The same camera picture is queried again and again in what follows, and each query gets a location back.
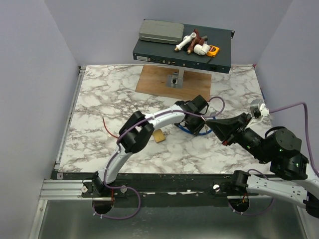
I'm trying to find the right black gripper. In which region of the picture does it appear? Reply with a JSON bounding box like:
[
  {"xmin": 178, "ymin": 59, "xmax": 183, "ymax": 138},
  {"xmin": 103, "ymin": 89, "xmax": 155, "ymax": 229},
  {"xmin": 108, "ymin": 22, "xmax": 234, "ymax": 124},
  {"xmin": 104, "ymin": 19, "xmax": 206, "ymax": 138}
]
[{"xmin": 204, "ymin": 112, "xmax": 272, "ymax": 163}]

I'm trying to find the blue cable lock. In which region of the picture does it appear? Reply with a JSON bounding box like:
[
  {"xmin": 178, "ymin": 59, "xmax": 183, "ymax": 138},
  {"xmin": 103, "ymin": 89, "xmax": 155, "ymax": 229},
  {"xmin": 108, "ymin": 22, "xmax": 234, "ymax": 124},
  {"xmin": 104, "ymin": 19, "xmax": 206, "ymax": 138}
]
[{"xmin": 174, "ymin": 115, "xmax": 212, "ymax": 136}]

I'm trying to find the brass padlock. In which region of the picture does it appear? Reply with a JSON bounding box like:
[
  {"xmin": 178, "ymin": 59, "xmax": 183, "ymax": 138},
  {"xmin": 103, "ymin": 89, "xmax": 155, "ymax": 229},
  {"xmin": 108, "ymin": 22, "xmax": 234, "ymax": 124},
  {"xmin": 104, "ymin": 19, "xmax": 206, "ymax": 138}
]
[{"xmin": 153, "ymin": 129, "xmax": 165, "ymax": 143}]

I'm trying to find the wooden base board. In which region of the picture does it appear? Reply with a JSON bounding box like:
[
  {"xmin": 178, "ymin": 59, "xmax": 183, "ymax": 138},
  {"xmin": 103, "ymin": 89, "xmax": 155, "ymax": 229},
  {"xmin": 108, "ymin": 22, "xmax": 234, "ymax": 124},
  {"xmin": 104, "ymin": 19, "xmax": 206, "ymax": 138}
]
[{"xmin": 136, "ymin": 65, "xmax": 211, "ymax": 100}]

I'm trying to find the dark blue network switch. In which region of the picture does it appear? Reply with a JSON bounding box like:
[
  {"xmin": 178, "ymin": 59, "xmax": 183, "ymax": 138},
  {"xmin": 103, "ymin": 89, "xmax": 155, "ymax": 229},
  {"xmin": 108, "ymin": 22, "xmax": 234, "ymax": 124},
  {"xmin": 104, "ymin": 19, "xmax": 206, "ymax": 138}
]
[{"xmin": 133, "ymin": 23, "xmax": 233, "ymax": 73}]

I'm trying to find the red cable padlock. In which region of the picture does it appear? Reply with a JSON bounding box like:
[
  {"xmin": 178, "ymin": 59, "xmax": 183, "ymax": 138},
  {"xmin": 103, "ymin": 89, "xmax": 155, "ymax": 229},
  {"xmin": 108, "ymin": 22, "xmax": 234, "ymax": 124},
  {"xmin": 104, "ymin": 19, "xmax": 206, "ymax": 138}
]
[{"xmin": 102, "ymin": 117, "xmax": 118, "ymax": 139}]

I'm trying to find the silver key set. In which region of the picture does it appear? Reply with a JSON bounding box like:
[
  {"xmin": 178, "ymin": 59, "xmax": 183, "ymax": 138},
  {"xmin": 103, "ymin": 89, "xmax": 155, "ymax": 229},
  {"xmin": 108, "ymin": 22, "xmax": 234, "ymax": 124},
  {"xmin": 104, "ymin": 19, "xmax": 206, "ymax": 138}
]
[{"xmin": 204, "ymin": 124, "xmax": 209, "ymax": 133}]

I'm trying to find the white pvc elbow fitting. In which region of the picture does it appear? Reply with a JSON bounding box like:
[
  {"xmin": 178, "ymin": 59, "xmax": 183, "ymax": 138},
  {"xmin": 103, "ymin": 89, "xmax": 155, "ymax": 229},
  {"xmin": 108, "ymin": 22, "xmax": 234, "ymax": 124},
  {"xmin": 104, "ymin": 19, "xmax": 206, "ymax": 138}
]
[{"xmin": 193, "ymin": 43, "xmax": 211, "ymax": 55}]

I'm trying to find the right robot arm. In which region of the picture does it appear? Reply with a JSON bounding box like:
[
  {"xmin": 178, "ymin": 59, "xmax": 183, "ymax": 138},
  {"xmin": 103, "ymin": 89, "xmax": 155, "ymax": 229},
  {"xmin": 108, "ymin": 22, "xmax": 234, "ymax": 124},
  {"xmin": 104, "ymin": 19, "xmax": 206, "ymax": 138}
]
[{"xmin": 205, "ymin": 113, "xmax": 319, "ymax": 218}]

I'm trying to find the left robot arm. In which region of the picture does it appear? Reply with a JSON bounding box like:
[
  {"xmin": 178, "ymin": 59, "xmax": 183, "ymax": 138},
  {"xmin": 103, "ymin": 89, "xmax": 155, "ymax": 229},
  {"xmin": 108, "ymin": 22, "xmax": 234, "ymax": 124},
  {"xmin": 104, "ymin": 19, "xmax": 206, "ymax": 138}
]
[{"xmin": 92, "ymin": 95, "xmax": 208, "ymax": 197}]

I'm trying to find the yellow tape measure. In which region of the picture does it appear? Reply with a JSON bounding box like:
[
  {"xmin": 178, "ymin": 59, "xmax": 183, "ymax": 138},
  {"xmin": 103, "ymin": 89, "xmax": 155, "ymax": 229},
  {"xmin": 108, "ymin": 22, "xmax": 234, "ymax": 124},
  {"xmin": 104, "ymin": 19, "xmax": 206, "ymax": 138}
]
[{"xmin": 206, "ymin": 45, "xmax": 220, "ymax": 58}]

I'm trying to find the brown pipe fitting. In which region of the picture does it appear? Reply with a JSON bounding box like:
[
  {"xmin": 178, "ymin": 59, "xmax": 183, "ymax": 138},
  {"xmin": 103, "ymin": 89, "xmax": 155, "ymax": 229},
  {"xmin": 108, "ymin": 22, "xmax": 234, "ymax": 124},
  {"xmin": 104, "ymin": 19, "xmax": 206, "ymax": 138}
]
[{"xmin": 187, "ymin": 28, "xmax": 205, "ymax": 54}]

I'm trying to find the white pvc pipe fitting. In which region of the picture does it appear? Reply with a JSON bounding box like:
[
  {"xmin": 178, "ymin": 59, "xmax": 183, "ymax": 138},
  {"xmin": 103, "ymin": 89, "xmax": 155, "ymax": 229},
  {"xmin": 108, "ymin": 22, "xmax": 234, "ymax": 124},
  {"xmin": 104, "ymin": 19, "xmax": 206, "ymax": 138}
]
[{"xmin": 174, "ymin": 32, "xmax": 197, "ymax": 52}]

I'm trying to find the dark grey pipe piece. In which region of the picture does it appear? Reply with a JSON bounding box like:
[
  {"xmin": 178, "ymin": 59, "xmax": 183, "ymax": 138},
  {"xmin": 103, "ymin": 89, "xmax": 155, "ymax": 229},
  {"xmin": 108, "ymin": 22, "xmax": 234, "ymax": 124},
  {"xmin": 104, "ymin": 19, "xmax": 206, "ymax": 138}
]
[{"xmin": 201, "ymin": 35, "xmax": 208, "ymax": 41}]

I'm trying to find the grey plastic tool case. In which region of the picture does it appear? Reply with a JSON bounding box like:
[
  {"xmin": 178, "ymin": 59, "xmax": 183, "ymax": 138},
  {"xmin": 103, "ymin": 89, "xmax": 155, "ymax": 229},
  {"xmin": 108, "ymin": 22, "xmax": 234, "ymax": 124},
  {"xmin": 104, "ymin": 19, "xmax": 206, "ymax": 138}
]
[{"xmin": 139, "ymin": 19, "xmax": 184, "ymax": 45}]

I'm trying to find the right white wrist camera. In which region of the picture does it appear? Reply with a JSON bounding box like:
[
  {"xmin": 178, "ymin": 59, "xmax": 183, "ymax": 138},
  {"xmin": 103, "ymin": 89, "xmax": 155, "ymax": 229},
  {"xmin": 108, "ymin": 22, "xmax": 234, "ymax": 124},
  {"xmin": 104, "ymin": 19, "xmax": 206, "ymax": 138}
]
[{"xmin": 247, "ymin": 99, "xmax": 270, "ymax": 127}]

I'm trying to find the metal bracket with lock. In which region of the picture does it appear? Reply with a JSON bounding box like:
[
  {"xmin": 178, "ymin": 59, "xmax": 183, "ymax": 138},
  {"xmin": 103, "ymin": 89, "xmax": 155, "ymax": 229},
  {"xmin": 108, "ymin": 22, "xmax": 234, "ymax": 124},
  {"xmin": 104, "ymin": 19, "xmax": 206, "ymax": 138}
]
[{"xmin": 165, "ymin": 70, "xmax": 184, "ymax": 89}]

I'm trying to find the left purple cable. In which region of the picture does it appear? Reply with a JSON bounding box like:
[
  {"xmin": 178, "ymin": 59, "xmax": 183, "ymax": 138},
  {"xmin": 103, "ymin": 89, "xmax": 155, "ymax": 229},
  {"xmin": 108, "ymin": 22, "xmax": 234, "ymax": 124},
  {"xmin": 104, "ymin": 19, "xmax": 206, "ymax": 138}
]
[{"xmin": 92, "ymin": 96, "xmax": 225, "ymax": 220}]

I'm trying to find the black mounting base plate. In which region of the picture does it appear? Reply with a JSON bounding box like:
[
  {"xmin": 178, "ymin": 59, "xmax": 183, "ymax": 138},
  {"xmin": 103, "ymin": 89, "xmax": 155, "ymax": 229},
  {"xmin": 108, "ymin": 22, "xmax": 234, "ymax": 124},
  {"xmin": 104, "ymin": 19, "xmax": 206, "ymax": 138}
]
[{"xmin": 51, "ymin": 171, "xmax": 250, "ymax": 212}]

